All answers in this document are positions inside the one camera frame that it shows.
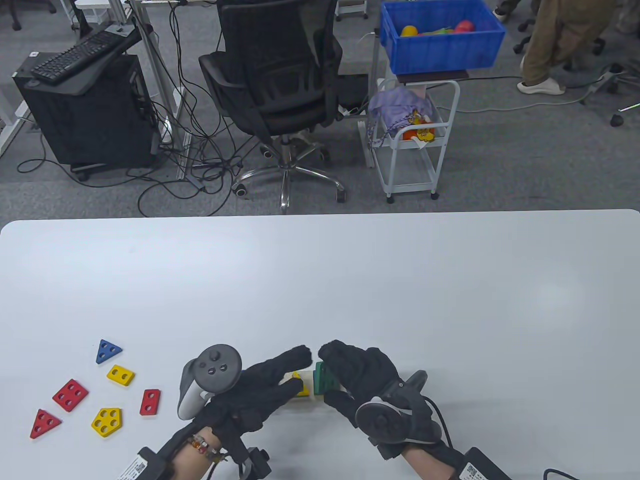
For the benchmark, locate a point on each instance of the red rectangle block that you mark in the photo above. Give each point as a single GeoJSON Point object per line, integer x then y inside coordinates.
{"type": "Point", "coordinates": [150, 402]}

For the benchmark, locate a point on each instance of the black keyboard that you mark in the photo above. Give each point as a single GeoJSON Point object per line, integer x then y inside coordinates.
{"type": "Point", "coordinates": [75, 55]}

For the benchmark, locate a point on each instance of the black mesh office chair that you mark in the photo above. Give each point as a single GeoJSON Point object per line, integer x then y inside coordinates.
{"type": "Point", "coordinates": [280, 115]}

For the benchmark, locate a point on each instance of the purple cloth bag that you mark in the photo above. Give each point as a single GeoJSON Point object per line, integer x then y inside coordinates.
{"type": "Point", "coordinates": [397, 102]}

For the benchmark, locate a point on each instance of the small white cart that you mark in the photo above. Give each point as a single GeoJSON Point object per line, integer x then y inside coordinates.
{"type": "Point", "coordinates": [350, 10]}

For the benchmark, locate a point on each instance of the blue plastic crate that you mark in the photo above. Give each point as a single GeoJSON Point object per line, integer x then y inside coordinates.
{"type": "Point", "coordinates": [440, 55]}

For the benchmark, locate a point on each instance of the red toy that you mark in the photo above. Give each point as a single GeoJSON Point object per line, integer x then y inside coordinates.
{"type": "Point", "coordinates": [465, 26]}

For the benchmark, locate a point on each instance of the yellow rectangle block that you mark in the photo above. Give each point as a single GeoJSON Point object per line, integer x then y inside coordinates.
{"type": "Point", "coordinates": [120, 375]}

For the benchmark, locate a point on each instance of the red square block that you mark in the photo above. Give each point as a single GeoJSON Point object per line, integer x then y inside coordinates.
{"type": "Point", "coordinates": [70, 395]}

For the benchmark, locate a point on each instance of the green square block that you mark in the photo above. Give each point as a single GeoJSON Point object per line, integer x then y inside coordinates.
{"type": "Point", "coordinates": [324, 382]}

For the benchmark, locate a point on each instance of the person's left forearm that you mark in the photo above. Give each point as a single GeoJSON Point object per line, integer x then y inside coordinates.
{"type": "Point", "coordinates": [192, 465]}

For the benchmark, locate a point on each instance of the white trolley cart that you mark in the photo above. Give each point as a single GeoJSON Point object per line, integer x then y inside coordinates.
{"type": "Point", "coordinates": [407, 175]}

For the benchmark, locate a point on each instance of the blue triangle block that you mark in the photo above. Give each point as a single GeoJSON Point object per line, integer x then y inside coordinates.
{"type": "Point", "coordinates": [111, 349]}

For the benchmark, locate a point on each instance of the white desk frame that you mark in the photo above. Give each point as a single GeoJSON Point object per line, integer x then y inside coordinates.
{"type": "Point", "coordinates": [156, 75]}

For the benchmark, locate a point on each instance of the orange yellow toy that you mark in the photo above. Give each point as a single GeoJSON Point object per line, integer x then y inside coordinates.
{"type": "Point", "coordinates": [420, 132]}

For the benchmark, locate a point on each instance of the black chair caster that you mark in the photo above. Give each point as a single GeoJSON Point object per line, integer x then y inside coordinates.
{"type": "Point", "coordinates": [617, 120]}

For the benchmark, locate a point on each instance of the black white hand controller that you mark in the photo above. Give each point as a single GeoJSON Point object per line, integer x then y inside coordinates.
{"type": "Point", "coordinates": [217, 370]}
{"type": "Point", "coordinates": [390, 420]}

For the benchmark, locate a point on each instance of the yellow pentagon block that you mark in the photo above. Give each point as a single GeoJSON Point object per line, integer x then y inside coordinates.
{"type": "Point", "coordinates": [106, 423]}

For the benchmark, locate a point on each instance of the yellow triangle block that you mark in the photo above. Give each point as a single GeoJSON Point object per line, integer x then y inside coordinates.
{"type": "Point", "coordinates": [304, 389]}

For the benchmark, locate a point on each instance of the green toy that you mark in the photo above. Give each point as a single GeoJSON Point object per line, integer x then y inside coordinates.
{"type": "Point", "coordinates": [440, 31]}

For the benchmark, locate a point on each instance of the person's right forearm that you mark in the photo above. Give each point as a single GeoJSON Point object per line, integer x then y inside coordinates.
{"type": "Point", "coordinates": [425, 465]}

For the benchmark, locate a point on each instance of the person's left hand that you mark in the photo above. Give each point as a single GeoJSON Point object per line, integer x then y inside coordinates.
{"type": "Point", "coordinates": [260, 390]}

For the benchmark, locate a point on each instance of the person's right hand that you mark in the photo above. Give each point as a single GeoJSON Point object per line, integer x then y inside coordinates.
{"type": "Point", "coordinates": [360, 370]}

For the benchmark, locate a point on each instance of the wooden peg board with posts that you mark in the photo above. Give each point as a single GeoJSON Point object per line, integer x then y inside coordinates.
{"type": "Point", "coordinates": [300, 402]}

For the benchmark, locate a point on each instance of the red triangle block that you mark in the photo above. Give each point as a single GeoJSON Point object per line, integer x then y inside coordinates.
{"type": "Point", "coordinates": [45, 424]}

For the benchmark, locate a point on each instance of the white power strip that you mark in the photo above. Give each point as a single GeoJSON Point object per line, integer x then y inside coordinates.
{"type": "Point", "coordinates": [167, 131]}

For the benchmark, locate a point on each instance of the brown board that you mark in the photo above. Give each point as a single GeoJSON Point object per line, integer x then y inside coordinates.
{"type": "Point", "coordinates": [430, 76]}

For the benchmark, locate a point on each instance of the black chair base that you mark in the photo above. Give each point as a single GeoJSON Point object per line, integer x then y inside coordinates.
{"type": "Point", "coordinates": [520, 46]}
{"type": "Point", "coordinates": [16, 20]}

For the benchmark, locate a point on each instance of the white table leg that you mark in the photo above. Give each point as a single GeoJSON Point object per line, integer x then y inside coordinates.
{"type": "Point", "coordinates": [12, 125]}

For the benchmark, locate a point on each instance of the black floor box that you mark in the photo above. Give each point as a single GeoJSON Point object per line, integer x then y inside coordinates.
{"type": "Point", "coordinates": [356, 90]}

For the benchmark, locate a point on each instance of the black computer tower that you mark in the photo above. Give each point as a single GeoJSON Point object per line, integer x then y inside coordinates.
{"type": "Point", "coordinates": [90, 125]}

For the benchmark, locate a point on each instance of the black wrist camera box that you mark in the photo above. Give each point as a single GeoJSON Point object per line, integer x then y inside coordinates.
{"type": "Point", "coordinates": [257, 462]}

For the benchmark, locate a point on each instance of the black box with white label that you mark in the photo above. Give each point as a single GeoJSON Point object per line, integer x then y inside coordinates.
{"type": "Point", "coordinates": [155, 465]}
{"type": "Point", "coordinates": [480, 470]}

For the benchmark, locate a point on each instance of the grey power strip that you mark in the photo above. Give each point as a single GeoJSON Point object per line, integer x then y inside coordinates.
{"type": "Point", "coordinates": [602, 84]}

